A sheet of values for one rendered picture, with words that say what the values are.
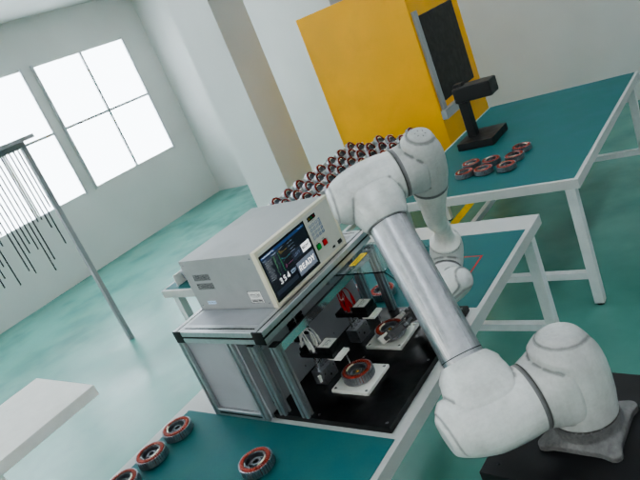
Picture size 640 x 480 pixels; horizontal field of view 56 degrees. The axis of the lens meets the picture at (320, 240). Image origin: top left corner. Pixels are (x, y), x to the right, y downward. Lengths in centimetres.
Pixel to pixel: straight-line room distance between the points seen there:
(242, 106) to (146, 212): 380
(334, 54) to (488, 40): 204
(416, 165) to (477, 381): 53
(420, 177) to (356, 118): 433
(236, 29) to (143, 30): 427
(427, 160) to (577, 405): 65
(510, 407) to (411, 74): 434
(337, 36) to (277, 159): 127
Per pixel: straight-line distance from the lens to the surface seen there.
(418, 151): 151
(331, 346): 203
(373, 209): 147
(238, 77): 584
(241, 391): 217
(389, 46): 548
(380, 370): 208
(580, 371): 139
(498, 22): 707
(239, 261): 196
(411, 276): 143
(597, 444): 152
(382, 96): 564
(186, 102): 997
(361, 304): 221
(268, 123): 594
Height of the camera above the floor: 188
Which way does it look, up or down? 19 degrees down
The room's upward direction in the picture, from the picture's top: 23 degrees counter-clockwise
